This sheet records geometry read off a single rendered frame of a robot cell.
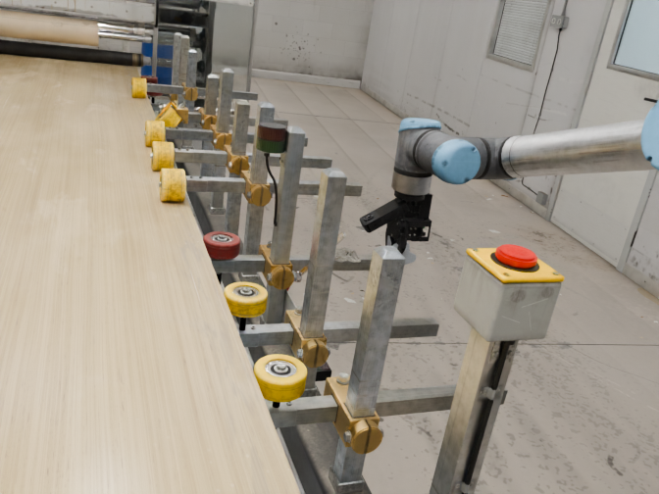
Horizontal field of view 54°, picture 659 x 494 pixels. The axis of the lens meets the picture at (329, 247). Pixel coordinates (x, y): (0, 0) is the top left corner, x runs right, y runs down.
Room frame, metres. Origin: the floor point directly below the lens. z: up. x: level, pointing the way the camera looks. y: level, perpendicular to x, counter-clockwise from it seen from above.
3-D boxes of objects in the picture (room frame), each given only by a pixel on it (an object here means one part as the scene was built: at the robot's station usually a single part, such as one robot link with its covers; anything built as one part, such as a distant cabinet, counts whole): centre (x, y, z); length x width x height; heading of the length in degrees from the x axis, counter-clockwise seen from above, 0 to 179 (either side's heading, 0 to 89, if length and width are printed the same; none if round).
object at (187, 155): (1.81, 0.27, 0.95); 0.50 x 0.04 x 0.04; 112
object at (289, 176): (1.29, 0.10, 0.93); 0.04 x 0.04 x 0.48; 22
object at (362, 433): (0.85, -0.08, 0.82); 0.14 x 0.06 x 0.05; 22
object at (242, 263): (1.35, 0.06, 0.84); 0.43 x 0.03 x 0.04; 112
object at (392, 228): (1.45, -0.18, 0.97); 0.09 x 0.08 x 0.12; 111
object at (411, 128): (1.44, -0.16, 1.14); 0.10 x 0.09 x 0.12; 28
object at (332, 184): (1.06, 0.01, 0.92); 0.04 x 0.04 x 0.48; 22
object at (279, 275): (1.31, 0.12, 0.85); 0.14 x 0.06 x 0.05; 22
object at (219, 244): (1.28, 0.23, 0.85); 0.08 x 0.08 x 0.11
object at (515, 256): (0.59, -0.18, 1.22); 0.04 x 0.04 x 0.02
